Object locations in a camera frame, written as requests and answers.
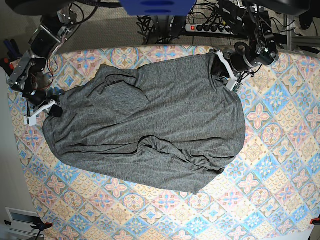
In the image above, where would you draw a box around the white wall vent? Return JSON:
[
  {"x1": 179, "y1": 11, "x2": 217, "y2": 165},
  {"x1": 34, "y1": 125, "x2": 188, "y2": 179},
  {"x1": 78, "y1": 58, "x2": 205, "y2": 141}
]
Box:
[{"x1": 4, "y1": 207, "x2": 41, "y2": 231}]

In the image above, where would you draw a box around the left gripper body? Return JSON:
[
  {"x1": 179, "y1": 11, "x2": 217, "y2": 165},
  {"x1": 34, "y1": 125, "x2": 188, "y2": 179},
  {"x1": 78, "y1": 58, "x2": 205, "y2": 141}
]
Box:
[{"x1": 213, "y1": 49, "x2": 255, "y2": 93}]

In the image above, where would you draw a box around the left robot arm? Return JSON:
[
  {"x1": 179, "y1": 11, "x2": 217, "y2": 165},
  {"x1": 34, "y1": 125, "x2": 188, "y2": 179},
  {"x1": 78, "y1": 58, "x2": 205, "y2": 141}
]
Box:
[{"x1": 210, "y1": 0, "x2": 279, "y2": 93}]

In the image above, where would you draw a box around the patterned tablecloth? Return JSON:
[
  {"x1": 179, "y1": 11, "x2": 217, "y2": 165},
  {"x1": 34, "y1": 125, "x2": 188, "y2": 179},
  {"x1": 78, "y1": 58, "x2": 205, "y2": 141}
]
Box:
[{"x1": 8, "y1": 53, "x2": 320, "y2": 240}]

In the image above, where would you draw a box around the grey t-shirt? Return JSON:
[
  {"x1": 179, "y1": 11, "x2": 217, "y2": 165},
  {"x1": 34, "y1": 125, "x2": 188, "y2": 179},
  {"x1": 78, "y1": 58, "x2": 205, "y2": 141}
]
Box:
[{"x1": 42, "y1": 52, "x2": 246, "y2": 194}]

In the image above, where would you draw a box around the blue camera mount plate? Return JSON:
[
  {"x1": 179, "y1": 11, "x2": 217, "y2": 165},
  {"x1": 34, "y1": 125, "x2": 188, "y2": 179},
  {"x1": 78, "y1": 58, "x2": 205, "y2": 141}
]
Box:
[{"x1": 119, "y1": 0, "x2": 196, "y2": 16}]

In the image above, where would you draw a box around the red black clamp lower left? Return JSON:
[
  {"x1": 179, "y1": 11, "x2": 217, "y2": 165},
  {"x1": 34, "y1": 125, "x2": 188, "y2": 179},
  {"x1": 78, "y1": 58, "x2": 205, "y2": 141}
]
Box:
[{"x1": 4, "y1": 220, "x2": 53, "y2": 232}]

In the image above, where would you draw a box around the red black clamp upper left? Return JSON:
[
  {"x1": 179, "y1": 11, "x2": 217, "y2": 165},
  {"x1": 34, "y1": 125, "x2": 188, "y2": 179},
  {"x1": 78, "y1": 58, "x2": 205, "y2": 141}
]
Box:
[{"x1": 0, "y1": 57, "x2": 14, "y2": 77}]

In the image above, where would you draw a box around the red black clamp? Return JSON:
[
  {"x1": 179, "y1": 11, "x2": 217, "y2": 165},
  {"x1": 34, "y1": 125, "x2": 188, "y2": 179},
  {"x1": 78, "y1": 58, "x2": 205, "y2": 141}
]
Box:
[
  {"x1": 4, "y1": 220, "x2": 53, "y2": 232},
  {"x1": 0, "y1": 57, "x2": 14, "y2": 77}
]

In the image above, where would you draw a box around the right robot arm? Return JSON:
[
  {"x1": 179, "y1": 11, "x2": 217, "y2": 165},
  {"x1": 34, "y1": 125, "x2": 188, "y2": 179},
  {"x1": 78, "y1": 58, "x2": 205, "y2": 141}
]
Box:
[{"x1": 7, "y1": 0, "x2": 78, "y2": 126}]

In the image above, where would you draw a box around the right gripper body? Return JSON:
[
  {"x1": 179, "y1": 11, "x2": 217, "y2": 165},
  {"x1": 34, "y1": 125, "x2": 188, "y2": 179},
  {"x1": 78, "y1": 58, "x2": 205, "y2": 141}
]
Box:
[{"x1": 23, "y1": 91, "x2": 61, "y2": 126}]

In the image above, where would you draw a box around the aluminium frame post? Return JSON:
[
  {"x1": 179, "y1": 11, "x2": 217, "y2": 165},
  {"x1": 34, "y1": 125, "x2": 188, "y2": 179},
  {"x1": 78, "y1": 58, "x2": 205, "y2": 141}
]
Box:
[{"x1": 283, "y1": 15, "x2": 320, "y2": 58}]

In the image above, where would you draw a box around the red clamp lower right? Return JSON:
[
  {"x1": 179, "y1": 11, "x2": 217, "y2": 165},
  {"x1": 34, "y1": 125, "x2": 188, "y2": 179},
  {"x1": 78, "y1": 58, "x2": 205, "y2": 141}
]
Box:
[{"x1": 310, "y1": 217, "x2": 320, "y2": 226}]

